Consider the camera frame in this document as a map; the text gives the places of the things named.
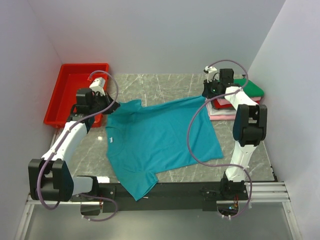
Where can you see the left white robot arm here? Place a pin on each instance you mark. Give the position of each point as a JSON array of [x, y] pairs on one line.
[[49, 176]]

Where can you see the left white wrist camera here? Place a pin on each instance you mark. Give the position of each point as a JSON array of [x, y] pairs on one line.
[[98, 85]]

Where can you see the teal t shirt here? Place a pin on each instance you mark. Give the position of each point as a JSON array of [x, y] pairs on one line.
[[146, 140]]

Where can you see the black base beam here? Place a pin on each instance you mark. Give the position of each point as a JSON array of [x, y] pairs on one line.
[[172, 195]]

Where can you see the green folded t shirt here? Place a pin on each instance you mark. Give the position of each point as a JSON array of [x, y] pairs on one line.
[[251, 89]]

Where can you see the white folded t shirt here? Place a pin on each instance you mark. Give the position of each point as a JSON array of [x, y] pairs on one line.
[[219, 112]]

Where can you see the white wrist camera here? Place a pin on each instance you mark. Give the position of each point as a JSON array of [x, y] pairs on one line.
[[98, 85], [210, 72]]

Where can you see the light pink bottom t shirt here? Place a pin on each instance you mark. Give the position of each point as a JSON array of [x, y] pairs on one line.
[[221, 117]]

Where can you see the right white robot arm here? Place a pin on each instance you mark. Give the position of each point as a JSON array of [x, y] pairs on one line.
[[249, 128]]

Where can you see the red folded t shirt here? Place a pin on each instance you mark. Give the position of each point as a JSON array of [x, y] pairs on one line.
[[216, 105]]

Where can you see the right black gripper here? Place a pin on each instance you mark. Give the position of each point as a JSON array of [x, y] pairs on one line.
[[207, 90]]

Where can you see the aluminium frame rail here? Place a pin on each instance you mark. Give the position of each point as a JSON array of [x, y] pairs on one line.
[[260, 192]]

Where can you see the red plastic bin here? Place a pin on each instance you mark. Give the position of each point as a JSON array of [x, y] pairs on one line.
[[71, 77]]

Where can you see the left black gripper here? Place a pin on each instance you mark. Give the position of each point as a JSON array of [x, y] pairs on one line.
[[107, 102]]

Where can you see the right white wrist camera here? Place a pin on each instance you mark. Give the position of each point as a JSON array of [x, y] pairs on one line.
[[210, 72]]

